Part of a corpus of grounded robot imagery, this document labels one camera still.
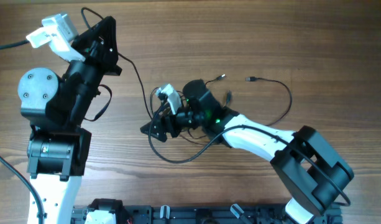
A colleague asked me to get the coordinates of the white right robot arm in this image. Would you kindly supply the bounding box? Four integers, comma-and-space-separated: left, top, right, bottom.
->
140, 79, 354, 223

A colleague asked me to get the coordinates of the black left camera cable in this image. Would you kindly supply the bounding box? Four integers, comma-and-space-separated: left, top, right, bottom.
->
0, 39, 47, 224

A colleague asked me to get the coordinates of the black cable bundle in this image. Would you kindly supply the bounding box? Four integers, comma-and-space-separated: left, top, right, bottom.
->
80, 7, 293, 147

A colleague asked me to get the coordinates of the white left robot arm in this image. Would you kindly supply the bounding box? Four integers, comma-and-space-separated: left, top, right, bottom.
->
17, 13, 122, 223

